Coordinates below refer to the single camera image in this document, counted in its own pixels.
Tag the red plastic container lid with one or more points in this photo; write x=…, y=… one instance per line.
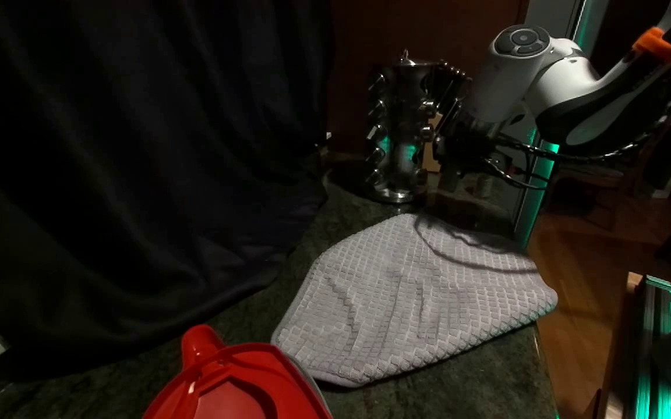
x=231, y=386

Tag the gray waffle-weave towel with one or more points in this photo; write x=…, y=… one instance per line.
x=414, y=303

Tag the black fabric curtain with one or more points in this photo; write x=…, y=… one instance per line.
x=117, y=171

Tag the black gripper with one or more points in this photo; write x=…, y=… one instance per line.
x=471, y=147

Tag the chrome revolving seasoning rack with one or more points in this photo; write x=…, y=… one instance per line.
x=407, y=125

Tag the aluminium extrusion robot base frame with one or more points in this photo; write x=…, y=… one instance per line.
x=663, y=351

